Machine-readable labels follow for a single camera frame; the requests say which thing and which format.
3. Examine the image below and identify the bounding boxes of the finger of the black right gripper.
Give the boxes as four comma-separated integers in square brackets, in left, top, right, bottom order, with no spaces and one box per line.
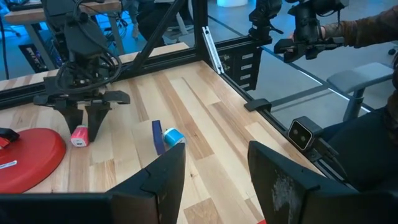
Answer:
[54,104,85,136]
[84,103,112,142]

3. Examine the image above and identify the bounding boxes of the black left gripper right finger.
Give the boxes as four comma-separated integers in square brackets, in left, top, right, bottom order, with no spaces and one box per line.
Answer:
[248,140,352,224]

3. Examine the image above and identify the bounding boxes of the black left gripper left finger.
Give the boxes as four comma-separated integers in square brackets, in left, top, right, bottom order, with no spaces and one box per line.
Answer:
[107,142,187,224]

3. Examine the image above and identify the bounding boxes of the pink white wall charger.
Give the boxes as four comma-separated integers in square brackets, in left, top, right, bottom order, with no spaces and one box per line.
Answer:
[70,125,90,148]

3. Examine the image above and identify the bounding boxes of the dark blue digital clock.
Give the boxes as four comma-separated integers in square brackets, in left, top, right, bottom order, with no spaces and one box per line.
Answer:
[151,119,166,156]

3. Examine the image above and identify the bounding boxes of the person's forearm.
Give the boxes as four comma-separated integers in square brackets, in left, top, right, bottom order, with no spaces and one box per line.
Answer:
[320,6,398,49]

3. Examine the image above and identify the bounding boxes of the black computer tower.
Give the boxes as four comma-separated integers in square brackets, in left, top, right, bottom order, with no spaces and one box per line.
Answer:
[17,43,47,74]

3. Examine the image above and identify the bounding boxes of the wooden background desk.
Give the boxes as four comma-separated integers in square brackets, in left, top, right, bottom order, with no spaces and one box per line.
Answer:
[4,0,123,63]

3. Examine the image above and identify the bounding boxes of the person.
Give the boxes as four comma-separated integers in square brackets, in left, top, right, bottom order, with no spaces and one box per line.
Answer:
[124,0,193,47]
[320,90,398,192]

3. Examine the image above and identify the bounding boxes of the black drawer cabinet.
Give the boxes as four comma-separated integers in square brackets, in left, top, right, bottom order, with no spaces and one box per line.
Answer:
[219,46,259,91]

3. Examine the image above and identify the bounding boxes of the grey chair armrest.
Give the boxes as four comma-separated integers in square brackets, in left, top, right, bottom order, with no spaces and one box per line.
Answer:
[326,62,395,123]

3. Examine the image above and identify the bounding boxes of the person's hand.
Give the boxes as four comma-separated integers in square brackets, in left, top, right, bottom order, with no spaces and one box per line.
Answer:
[287,26,327,43]

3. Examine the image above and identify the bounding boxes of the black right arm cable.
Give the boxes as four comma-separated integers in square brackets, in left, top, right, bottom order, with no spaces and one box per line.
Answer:
[55,46,124,94]

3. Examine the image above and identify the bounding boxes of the teal white wall charger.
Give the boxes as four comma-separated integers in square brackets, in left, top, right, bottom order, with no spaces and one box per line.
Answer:
[164,127,187,147]

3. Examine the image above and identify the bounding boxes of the black camera cable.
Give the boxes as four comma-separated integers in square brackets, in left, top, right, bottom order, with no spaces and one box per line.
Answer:
[307,136,351,181]

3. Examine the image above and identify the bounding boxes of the black frame clamp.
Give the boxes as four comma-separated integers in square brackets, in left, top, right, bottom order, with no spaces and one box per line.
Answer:
[244,98,273,113]

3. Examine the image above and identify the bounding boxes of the silver frame bracket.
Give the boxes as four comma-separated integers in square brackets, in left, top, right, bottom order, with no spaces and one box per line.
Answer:
[201,26,225,75]

